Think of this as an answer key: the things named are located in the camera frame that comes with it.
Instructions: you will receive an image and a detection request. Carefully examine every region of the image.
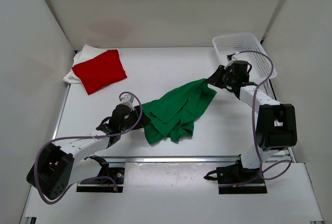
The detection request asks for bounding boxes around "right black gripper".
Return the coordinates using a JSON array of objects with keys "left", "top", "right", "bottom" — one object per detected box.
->
[{"left": 206, "top": 66, "right": 237, "bottom": 90}]

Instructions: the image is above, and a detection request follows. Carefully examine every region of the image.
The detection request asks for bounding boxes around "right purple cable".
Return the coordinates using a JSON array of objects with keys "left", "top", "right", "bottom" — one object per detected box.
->
[{"left": 204, "top": 50, "right": 292, "bottom": 189}]

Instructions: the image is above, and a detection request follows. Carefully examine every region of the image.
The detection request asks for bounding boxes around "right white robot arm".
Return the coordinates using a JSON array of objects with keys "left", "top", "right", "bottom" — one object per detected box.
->
[{"left": 206, "top": 55, "right": 297, "bottom": 183}]

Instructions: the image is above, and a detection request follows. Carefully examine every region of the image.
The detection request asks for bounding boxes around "white t shirt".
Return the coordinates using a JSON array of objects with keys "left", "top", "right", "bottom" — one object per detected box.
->
[{"left": 62, "top": 43, "right": 104, "bottom": 86}]

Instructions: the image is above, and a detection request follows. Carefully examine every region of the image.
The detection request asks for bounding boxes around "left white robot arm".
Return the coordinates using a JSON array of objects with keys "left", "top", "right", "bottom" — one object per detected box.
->
[{"left": 26, "top": 92, "right": 150, "bottom": 205}]

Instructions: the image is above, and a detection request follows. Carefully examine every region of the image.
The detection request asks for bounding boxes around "red t shirt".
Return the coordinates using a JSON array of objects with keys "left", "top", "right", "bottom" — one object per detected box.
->
[{"left": 72, "top": 50, "right": 127, "bottom": 95}]

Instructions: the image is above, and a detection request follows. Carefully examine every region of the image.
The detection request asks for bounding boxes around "aluminium table rail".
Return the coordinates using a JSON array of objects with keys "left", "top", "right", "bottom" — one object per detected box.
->
[{"left": 103, "top": 156, "right": 237, "bottom": 163}]

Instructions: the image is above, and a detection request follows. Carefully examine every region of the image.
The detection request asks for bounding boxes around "white plastic basket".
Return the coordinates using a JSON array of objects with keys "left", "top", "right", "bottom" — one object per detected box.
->
[{"left": 212, "top": 33, "right": 277, "bottom": 84}]

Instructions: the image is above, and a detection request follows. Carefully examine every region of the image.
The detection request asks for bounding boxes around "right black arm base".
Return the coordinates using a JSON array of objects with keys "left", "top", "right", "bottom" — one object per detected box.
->
[{"left": 203, "top": 158, "right": 268, "bottom": 195}]

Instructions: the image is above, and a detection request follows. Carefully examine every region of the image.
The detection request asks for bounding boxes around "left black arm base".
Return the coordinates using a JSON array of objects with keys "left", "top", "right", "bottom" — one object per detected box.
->
[{"left": 76, "top": 156, "right": 125, "bottom": 193}]

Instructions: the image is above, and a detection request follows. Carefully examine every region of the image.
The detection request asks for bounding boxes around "green t shirt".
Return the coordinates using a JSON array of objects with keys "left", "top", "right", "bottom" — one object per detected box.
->
[{"left": 142, "top": 78, "right": 216, "bottom": 145}]

